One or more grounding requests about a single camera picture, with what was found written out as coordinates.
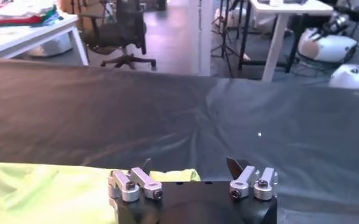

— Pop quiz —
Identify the stack of folded clothes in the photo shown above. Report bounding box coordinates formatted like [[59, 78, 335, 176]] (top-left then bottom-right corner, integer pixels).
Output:
[[0, 0, 60, 30]]

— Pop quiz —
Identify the yellow-green t-shirt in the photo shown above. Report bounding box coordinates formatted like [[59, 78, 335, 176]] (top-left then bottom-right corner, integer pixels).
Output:
[[0, 160, 201, 224]]

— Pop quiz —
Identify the white standing desk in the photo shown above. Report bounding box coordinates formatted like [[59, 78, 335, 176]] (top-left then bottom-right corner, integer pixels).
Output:
[[249, 0, 334, 82]]

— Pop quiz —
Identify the white office desk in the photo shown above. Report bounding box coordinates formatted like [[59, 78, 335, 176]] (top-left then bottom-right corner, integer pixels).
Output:
[[0, 12, 90, 66]]

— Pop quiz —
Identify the black office chair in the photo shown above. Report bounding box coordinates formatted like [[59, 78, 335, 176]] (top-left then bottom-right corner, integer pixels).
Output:
[[78, 0, 157, 69]]

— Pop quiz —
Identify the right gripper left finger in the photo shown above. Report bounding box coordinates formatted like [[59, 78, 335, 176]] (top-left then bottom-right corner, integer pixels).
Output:
[[107, 157, 163, 203]]

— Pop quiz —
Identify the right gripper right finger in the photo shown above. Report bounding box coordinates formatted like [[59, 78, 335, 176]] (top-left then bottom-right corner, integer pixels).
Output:
[[226, 156, 279, 201]]

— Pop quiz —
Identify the tall white cardboard box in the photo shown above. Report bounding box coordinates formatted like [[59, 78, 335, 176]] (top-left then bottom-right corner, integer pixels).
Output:
[[194, 0, 213, 77]]

